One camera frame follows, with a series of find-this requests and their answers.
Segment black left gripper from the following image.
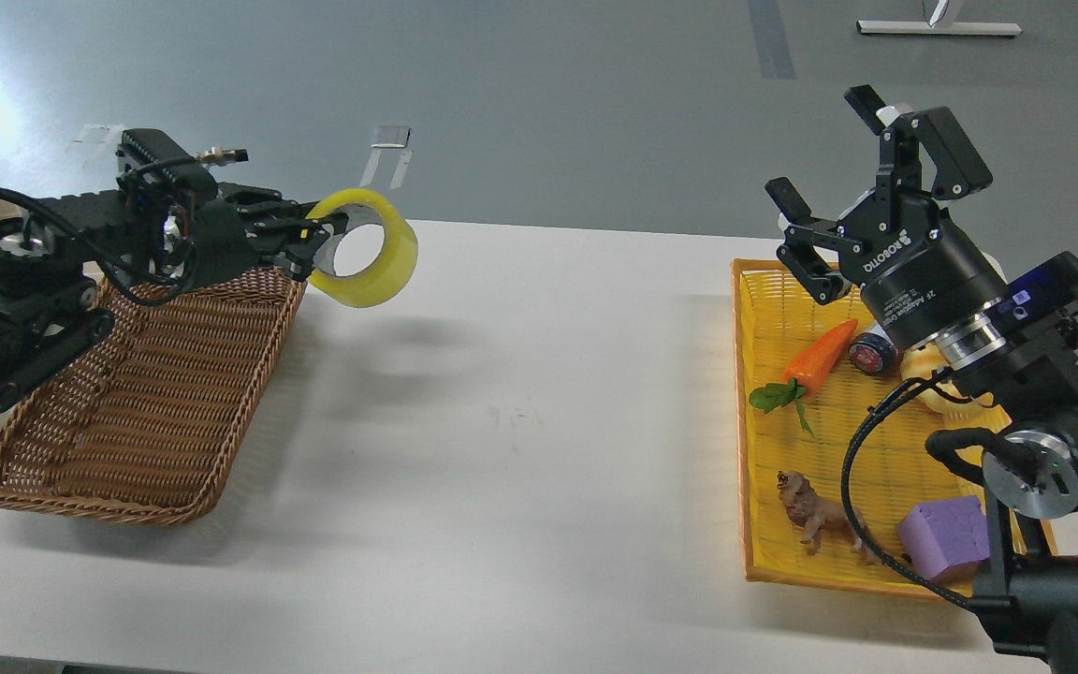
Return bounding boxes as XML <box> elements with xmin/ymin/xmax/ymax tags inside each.
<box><xmin>185</xmin><ymin>183</ymin><xmax>348</xmax><ymax>289</ymax></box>

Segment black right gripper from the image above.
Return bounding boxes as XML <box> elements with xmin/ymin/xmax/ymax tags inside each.
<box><xmin>765</xmin><ymin>85</ymin><xmax>1007</xmax><ymax>350</ymax></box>

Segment yellow tape roll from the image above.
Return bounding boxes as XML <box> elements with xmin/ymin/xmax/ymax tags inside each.
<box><xmin>305</xmin><ymin>188</ymin><xmax>418</xmax><ymax>308</ymax></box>

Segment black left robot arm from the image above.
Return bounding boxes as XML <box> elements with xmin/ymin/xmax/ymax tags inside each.
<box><xmin>0</xmin><ymin>128</ymin><xmax>348</xmax><ymax>411</ymax></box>

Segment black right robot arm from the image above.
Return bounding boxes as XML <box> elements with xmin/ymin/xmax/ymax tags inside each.
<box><xmin>765</xmin><ymin>85</ymin><xmax>1078</xmax><ymax>673</ymax></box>

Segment small drink can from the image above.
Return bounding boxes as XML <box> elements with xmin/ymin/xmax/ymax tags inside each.
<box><xmin>848</xmin><ymin>329</ymin><xmax>901</xmax><ymax>376</ymax></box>

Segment toy croissant bread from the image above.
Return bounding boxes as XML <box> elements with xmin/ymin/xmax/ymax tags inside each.
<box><xmin>898</xmin><ymin>343</ymin><xmax>1010</xmax><ymax>430</ymax></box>

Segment orange toy carrot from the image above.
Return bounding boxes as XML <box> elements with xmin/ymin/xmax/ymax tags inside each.
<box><xmin>746</xmin><ymin>319</ymin><xmax>859</xmax><ymax>438</ymax></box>

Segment yellow plastic basket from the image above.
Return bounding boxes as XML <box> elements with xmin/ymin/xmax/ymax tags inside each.
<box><xmin>731</xmin><ymin>259</ymin><xmax>1010</xmax><ymax>600</ymax></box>

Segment brown wicker basket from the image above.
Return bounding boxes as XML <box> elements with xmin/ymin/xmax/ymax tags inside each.
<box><xmin>0</xmin><ymin>269</ymin><xmax>305</xmax><ymax>526</ymax></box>

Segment brown toy lion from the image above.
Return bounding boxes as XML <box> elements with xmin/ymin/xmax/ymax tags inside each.
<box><xmin>776</xmin><ymin>471</ymin><xmax>881</xmax><ymax>564</ymax></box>

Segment purple foam cube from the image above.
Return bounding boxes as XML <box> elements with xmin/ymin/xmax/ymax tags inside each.
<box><xmin>896</xmin><ymin>495</ymin><xmax>991</xmax><ymax>584</ymax></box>

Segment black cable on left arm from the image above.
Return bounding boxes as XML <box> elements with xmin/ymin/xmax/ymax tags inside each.
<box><xmin>0</xmin><ymin>154</ymin><xmax>198</xmax><ymax>308</ymax></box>

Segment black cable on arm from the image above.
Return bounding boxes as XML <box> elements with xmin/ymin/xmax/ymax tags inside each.
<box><xmin>840</xmin><ymin>370</ymin><xmax>980</xmax><ymax>609</ymax></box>
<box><xmin>0</xmin><ymin>154</ymin><xmax>198</xmax><ymax>308</ymax></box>

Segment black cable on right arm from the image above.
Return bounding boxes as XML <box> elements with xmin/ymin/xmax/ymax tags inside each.
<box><xmin>840</xmin><ymin>370</ymin><xmax>980</xmax><ymax>609</ymax></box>

